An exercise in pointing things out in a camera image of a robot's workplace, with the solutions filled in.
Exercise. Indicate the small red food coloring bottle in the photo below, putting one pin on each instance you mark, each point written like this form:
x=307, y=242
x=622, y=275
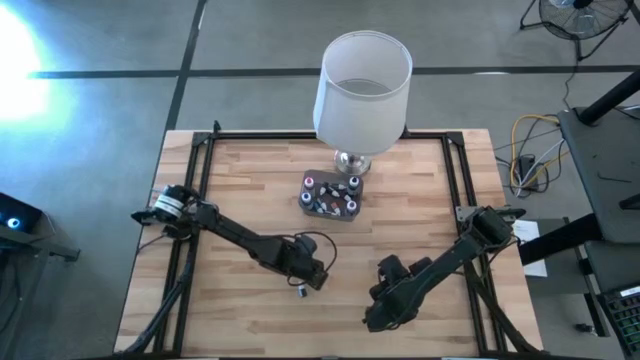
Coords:
x=337, y=207

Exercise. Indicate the black power adapter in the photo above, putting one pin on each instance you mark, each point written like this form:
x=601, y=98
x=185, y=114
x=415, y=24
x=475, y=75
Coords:
x=527, y=167

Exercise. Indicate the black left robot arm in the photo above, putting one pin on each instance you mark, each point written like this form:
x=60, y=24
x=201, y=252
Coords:
x=235, y=235

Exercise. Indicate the large red food coloring bottle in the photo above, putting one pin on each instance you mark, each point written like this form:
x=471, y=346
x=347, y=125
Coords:
x=309, y=183

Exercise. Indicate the silver mounting plate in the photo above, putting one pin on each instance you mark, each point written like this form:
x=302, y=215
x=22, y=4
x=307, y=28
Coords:
x=464, y=213

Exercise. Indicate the large blue food coloring bottle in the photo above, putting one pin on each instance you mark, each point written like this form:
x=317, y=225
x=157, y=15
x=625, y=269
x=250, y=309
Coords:
x=306, y=199

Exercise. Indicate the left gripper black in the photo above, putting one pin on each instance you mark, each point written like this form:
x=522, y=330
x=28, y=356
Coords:
x=300, y=257

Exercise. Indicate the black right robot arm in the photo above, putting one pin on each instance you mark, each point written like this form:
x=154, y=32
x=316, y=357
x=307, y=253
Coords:
x=450, y=260

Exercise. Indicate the black hex key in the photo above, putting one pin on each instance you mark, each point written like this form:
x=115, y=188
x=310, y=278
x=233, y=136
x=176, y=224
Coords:
x=615, y=179

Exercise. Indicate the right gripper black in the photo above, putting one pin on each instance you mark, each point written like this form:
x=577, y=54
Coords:
x=395, y=300

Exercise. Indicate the black computer case with light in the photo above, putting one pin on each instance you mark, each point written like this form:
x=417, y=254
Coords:
x=20, y=215

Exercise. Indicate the black aluminium table frame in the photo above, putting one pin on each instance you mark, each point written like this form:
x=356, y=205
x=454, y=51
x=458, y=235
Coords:
x=260, y=135

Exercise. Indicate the black side desk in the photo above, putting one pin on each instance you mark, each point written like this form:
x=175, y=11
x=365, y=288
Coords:
x=600, y=150

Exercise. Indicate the white shade silver table lamp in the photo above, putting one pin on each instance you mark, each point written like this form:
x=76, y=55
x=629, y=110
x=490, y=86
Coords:
x=362, y=120

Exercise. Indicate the grey plastic bin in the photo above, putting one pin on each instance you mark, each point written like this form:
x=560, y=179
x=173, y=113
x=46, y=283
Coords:
x=325, y=216

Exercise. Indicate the large purple food coloring bottle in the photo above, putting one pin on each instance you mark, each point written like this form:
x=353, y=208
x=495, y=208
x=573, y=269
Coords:
x=351, y=205

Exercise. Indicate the large black food coloring bottle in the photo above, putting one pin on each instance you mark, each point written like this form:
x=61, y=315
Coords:
x=354, y=183

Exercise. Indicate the backlit keyboard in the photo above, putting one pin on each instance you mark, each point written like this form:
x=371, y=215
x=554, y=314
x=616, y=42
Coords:
x=625, y=320

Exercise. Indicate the black floor fan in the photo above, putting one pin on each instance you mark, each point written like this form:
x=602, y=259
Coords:
x=580, y=25

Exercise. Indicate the white paper sheet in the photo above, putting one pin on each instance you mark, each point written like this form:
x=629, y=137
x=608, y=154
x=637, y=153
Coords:
x=527, y=235

